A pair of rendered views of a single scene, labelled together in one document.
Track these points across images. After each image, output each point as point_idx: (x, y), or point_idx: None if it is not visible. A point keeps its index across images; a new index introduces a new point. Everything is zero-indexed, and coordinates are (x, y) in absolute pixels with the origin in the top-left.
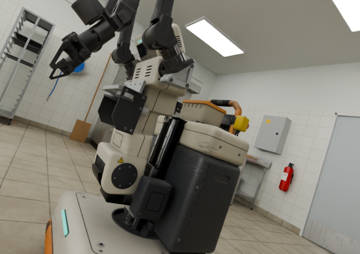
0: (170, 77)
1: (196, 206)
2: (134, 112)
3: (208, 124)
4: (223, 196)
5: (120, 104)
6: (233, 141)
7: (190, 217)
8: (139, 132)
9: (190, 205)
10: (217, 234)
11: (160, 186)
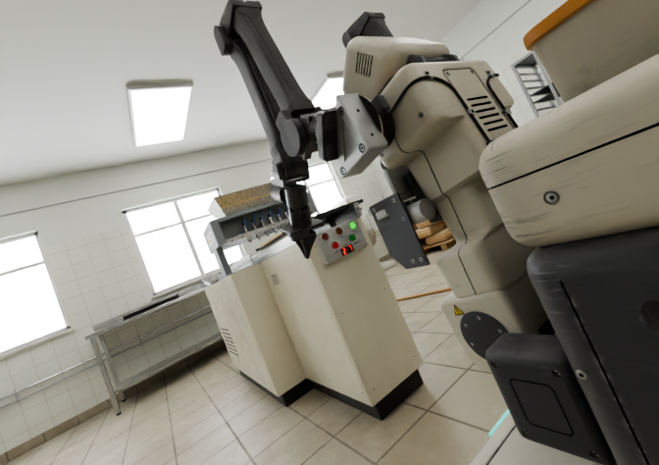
0: (343, 167)
1: (654, 455)
2: (402, 230)
3: (608, 76)
4: None
5: (383, 232)
6: (614, 119)
7: None
8: (462, 241)
9: (616, 443)
10: None
11: (520, 363)
